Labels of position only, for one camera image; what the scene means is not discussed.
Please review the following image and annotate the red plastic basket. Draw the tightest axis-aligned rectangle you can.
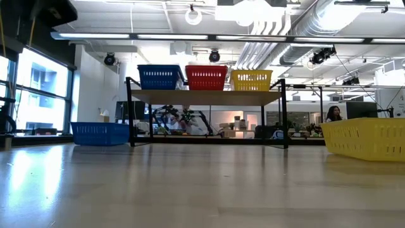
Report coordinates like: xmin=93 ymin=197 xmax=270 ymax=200
xmin=185 ymin=65 xmax=229 ymax=72
xmin=186 ymin=68 xmax=228 ymax=91

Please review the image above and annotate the blue plastic basket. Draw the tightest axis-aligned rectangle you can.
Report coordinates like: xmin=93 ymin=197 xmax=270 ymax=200
xmin=138 ymin=67 xmax=185 ymax=91
xmin=70 ymin=122 xmax=130 ymax=147
xmin=137 ymin=64 xmax=186 ymax=71

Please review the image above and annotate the yellow plastic basket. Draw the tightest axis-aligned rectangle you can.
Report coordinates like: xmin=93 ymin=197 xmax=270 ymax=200
xmin=230 ymin=70 xmax=273 ymax=92
xmin=320 ymin=117 xmax=405 ymax=163

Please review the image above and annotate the wooden shelf with black legs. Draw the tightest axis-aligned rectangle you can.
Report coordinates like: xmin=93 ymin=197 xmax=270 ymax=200
xmin=125 ymin=77 xmax=289 ymax=149

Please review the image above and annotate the beige cardboard box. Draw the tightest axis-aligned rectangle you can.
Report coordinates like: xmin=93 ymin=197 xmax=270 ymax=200
xmin=218 ymin=122 xmax=237 ymax=139

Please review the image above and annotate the black background robot rig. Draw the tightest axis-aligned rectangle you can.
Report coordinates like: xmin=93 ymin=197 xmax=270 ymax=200
xmin=151 ymin=104 xmax=215 ymax=136

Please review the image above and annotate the black computer monitor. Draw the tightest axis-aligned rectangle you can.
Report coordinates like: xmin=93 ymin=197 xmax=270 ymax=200
xmin=346 ymin=101 xmax=379 ymax=120
xmin=115 ymin=100 xmax=146 ymax=121

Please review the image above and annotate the black overhead light bar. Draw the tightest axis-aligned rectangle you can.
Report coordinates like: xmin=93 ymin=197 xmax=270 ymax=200
xmin=50 ymin=31 xmax=405 ymax=44

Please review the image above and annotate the white ceiling pipe bundle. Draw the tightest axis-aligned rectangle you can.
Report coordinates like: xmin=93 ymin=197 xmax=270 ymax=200
xmin=235 ymin=17 xmax=292 ymax=70

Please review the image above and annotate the person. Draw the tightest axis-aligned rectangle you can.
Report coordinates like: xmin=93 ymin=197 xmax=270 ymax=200
xmin=325 ymin=105 xmax=343 ymax=123

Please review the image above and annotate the large window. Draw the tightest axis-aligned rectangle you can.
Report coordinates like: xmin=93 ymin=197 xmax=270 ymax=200
xmin=0 ymin=47 xmax=74 ymax=137

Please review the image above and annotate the black equipment stand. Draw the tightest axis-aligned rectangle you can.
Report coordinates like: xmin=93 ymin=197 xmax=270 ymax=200
xmin=0 ymin=96 xmax=17 ymax=150

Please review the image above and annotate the black aluminium table frame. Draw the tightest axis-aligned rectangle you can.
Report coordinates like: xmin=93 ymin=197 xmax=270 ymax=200
xmin=132 ymin=135 xmax=325 ymax=146

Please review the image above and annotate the white ceiling ring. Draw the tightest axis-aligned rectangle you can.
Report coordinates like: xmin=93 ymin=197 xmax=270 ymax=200
xmin=185 ymin=8 xmax=203 ymax=26

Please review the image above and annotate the silver ventilation duct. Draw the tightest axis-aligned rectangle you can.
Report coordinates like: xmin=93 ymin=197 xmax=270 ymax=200
xmin=280 ymin=0 xmax=368 ymax=66

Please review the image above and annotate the black background frame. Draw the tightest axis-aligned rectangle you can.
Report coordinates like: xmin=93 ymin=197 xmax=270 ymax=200
xmin=284 ymin=82 xmax=405 ymax=125

